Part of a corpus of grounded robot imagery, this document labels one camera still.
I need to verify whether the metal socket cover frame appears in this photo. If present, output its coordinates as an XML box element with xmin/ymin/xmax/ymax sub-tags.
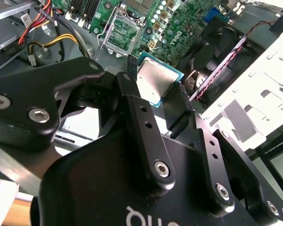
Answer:
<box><xmin>100</xmin><ymin>8</ymin><xmax>146</xmax><ymax>59</ymax></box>

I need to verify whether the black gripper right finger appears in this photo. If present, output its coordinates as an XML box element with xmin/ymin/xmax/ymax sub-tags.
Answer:
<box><xmin>166</xmin><ymin>81</ymin><xmax>283</xmax><ymax>226</ymax></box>

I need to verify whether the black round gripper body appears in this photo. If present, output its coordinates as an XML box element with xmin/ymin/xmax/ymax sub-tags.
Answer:
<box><xmin>30</xmin><ymin>127</ymin><xmax>276</xmax><ymax>226</ymax></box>

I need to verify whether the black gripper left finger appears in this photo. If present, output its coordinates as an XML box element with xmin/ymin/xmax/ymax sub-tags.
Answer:
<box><xmin>0</xmin><ymin>54</ymin><xmax>177</xmax><ymax>192</ymax></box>

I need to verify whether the thin wire locking lever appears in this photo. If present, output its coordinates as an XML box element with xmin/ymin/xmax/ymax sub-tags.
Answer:
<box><xmin>97</xmin><ymin>7</ymin><xmax>118</xmax><ymax>50</ymax></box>

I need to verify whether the silver square CPU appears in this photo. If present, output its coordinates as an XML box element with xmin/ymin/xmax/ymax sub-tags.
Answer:
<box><xmin>135</xmin><ymin>56</ymin><xmax>185</xmax><ymax>109</ymax></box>

